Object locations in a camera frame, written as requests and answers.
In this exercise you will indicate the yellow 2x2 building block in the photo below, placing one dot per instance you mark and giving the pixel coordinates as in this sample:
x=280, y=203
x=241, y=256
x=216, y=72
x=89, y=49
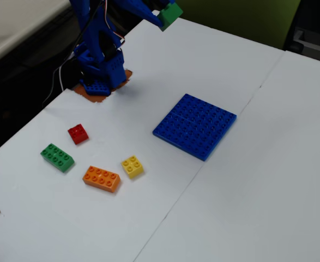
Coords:
x=132, y=167

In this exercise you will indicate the grey box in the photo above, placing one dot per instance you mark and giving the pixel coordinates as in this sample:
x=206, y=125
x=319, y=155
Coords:
x=312, y=43

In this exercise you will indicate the red 2x2 building block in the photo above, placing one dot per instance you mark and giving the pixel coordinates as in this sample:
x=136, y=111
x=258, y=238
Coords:
x=78, y=134

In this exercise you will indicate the blue 8x8 building plate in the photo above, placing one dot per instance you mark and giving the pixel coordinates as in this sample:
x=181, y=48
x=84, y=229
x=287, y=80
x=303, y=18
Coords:
x=195, y=127

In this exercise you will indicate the orange 2x4 building block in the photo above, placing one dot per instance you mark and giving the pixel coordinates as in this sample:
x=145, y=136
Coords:
x=101, y=179

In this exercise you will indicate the white foam board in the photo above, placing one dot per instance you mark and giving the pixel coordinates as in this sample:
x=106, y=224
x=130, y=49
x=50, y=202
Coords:
x=258, y=191
x=67, y=232

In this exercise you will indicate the green 2x4 building block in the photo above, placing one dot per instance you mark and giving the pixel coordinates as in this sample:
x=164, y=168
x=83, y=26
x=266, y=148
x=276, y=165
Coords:
x=57, y=158

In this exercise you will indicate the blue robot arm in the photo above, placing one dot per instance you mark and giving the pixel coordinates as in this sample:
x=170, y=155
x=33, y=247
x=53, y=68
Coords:
x=113, y=68

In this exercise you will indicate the white side table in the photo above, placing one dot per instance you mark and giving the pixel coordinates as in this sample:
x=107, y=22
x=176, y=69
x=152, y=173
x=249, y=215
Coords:
x=12, y=21

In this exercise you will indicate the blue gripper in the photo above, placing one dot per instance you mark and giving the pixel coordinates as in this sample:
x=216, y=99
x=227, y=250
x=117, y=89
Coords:
x=148, y=11

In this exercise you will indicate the green chair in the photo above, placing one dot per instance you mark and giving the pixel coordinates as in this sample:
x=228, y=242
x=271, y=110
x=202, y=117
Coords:
x=230, y=16

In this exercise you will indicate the green 2x2 building block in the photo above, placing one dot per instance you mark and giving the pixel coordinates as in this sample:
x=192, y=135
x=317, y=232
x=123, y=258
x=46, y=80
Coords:
x=170, y=15

